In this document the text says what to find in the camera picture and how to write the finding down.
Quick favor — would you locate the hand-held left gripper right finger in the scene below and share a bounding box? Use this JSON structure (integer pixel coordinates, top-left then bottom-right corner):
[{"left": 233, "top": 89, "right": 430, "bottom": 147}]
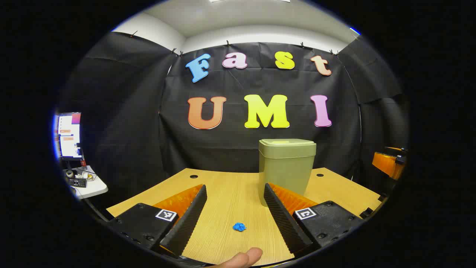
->
[{"left": 263, "top": 182, "right": 367, "bottom": 255}]

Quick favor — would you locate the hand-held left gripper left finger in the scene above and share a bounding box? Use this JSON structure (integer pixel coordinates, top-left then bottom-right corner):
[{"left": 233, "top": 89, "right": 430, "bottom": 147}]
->
[{"left": 107, "top": 184, "right": 208, "bottom": 258}]

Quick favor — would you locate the green desktop garbage bin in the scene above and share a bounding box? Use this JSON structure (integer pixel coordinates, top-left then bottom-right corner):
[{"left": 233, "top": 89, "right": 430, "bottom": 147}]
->
[{"left": 258, "top": 138, "right": 317, "bottom": 207}]

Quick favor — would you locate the wooden desktop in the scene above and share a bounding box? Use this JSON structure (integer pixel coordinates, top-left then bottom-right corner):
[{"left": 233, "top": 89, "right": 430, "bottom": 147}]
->
[{"left": 106, "top": 167, "right": 383, "bottom": 267}]

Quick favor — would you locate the white side table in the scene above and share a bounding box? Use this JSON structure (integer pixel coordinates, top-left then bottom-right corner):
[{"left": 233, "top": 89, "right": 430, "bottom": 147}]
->
[{"left": 65, "top": 166, "right": 109, "bottom": 200}]

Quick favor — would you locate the black backdrop cloth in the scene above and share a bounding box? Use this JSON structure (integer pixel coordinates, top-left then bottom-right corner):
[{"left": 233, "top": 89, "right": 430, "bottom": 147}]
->
[{"left": 59, "top": 32, "right": 409, "bottom": 209}]

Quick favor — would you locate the computer monitor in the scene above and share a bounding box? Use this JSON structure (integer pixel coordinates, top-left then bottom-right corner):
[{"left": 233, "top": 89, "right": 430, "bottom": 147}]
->
[{"left": 56, "top": 112, "right": 83, "bottom": 161}]

